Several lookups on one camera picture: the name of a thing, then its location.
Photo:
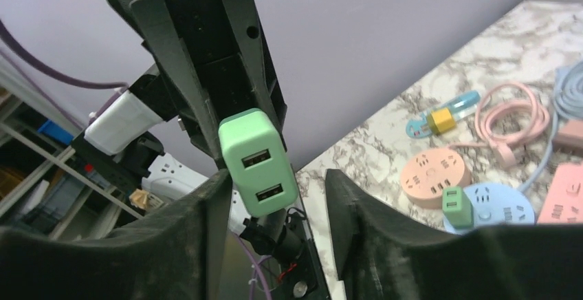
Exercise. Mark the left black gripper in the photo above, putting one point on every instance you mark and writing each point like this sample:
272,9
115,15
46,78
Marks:
212,61

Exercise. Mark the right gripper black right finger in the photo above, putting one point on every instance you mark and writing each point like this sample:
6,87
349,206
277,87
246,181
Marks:
380,253

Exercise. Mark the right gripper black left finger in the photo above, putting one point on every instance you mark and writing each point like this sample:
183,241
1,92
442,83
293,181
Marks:
175,252

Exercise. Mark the dark green plug adapter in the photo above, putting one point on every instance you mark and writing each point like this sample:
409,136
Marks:
254,154

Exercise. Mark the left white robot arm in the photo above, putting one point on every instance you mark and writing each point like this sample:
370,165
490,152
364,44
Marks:
119,144

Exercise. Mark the yellow plug adapter left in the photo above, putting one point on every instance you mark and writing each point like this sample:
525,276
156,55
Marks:
440,121

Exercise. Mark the pink round power strip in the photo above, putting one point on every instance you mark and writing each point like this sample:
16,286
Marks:
426,175

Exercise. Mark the blue round power strip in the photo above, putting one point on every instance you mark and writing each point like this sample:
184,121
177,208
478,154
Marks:
495,203

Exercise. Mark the blue oval power strip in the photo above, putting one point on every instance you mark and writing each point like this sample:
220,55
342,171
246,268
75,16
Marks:
461,107

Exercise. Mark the background storage shelf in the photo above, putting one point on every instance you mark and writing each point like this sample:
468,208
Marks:
46,187

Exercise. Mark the pink plug on cable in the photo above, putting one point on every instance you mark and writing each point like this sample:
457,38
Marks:
569,138

